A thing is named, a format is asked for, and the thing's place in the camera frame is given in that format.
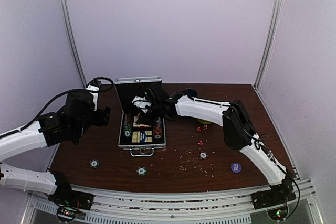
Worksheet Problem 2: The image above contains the red white card deck box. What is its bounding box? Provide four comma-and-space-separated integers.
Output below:
132, 117, 152, 129

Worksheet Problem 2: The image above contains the silver aluminium poker case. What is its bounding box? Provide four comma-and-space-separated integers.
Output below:
114, 76, 166, 157

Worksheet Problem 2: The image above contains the blue gold card deck box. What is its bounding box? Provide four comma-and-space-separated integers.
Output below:
132, 131, 153, 144

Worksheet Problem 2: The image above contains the green poker chip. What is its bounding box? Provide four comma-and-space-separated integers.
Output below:
90, 159, 100, 169
136, 167, 147, 176

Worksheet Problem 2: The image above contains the black red poker chip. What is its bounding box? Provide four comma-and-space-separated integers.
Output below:
198, 152, 208, 160

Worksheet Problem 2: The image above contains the purple round button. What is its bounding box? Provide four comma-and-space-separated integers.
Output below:
230, 162, 242, 173

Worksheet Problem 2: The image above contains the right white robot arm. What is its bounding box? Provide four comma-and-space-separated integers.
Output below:
131, 84, 296, 204

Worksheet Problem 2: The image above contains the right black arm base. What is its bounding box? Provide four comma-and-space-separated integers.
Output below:
250, 184, 296, 209

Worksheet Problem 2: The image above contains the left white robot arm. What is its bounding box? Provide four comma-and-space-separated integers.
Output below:
1, 77, 113, 205

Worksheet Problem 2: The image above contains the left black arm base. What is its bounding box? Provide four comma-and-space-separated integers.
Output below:
48, 186, 94, 210

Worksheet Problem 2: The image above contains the dark blue mug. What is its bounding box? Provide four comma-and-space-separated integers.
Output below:
183, 88, 198, 97

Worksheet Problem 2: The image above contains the green chip stack in case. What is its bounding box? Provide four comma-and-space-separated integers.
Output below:
123, 114, 132, 138

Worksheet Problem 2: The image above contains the lime green bowl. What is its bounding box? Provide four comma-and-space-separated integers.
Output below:
197, 119, 211, 125

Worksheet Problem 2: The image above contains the left aluminium frame post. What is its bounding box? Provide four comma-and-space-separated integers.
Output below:
60, 0, 87, 87

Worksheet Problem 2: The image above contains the aluminium frame post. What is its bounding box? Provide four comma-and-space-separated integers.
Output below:
254, 0, 283, 91
60, 0, 87, 87

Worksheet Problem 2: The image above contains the right aluminium frame post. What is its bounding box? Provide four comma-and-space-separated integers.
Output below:
254, 0, 283, 91

